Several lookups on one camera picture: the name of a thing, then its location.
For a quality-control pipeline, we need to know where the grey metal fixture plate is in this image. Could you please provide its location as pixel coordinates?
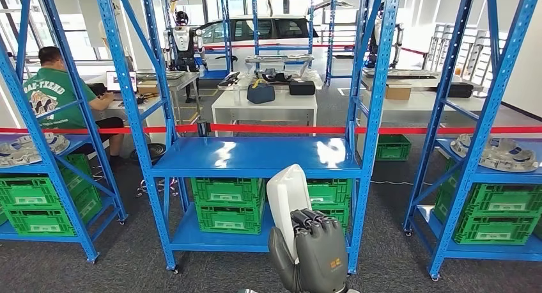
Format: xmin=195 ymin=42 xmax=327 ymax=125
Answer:
xmin=136 ymin=70 xmax=187 ymax=81
xmin=363 ymin=68 xmax=441 ymax=78
xmin=245 ymin=54 xmax=315 ymax=65

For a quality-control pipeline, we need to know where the laptop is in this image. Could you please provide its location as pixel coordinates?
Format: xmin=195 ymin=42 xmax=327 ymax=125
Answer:
xmin=105 ymin=70 xmax=138 ymax=94

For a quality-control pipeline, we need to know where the cardboard box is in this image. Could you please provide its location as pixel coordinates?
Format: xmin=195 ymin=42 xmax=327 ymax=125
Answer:
xmin=385 ymin=84 xmax=412 ymax=100
xmin=136 ymin=79 xmax=160 ymax=95

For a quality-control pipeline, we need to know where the white metal frame rack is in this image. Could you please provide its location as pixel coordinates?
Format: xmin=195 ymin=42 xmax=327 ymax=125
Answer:
xmin=459 ymin=28 xmax=509 ymax=86
xmin=425 ymin=23 xmax=456 ymax=72

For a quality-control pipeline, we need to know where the white floor cable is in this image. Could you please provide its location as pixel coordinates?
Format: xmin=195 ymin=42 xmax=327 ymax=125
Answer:
xmin=370 ymin=178 xmax=433 ymax=187

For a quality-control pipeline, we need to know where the white car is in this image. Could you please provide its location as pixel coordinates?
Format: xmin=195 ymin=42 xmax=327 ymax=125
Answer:
xmin=192 ymin=1 xmax=360 ymax=74

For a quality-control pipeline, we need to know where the grey moulded car part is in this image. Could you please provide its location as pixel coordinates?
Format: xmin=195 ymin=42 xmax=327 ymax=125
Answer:
xmin=0 ymin=132 xmax=71 ymax=169
xmin=449 ymin=133 xmax=541 ymax=173

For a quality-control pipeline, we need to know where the black slotted tray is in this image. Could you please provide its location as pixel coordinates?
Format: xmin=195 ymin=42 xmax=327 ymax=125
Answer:
xmin=218 ymin=71 xmax=241 ymax=88

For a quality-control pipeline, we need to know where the white table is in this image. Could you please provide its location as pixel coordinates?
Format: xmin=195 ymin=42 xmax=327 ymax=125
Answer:
xmin=210 ymin=88 xmax=318 ymax=137
xmin=80 ymin=72 xmax=168 ymax=146
xmin=357 ymin=87 xmax=509 ymax=127

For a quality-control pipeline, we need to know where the black white humanoid robot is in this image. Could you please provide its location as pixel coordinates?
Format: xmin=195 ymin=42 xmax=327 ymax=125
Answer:
xmin=162 ymin=10 xmax=208 ymax=103

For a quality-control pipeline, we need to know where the red barrier tape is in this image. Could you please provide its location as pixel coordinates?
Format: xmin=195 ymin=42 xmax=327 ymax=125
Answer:
xmin=0 ymin=123 xmax=542 ymax=136

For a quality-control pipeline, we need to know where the white plastic shell part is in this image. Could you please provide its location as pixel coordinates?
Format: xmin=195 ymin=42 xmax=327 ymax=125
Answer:
xmin=265 ymin=164 xmax=313 ymax=264

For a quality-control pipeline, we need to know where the person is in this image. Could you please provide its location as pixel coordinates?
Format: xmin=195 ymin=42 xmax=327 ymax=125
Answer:
xmin=23 ymin=45 xmax=127 ymax=165

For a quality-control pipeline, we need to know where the silver black humanoid robot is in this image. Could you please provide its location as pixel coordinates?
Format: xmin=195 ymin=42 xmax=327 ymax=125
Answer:
xmin=364 ymin=3 xmax=405 ymax=69

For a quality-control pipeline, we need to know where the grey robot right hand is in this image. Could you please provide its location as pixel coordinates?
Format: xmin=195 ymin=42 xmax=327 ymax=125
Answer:
xmin=268 ymin=208 xmax=350 ymax=293

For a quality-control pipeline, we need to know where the chrome swivel chair base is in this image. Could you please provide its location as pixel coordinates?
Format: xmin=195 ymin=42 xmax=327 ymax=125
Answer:
xmin=135 ymin=177 xmax=180 ymax=198

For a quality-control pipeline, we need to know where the navy bag yellow handle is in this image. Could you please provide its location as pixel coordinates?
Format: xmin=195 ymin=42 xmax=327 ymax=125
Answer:
xmin=246 ymin=79 xmax=277 ymax=105

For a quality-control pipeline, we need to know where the black round stanchion base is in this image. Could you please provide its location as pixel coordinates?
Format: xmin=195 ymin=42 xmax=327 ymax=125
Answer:
xmin=130 ymin=143 xmax=168 ymax=165

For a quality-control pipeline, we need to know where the black car part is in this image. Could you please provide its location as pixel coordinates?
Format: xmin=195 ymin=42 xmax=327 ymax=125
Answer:
xmin=256 ymin=68 xmax=293 ymax=83

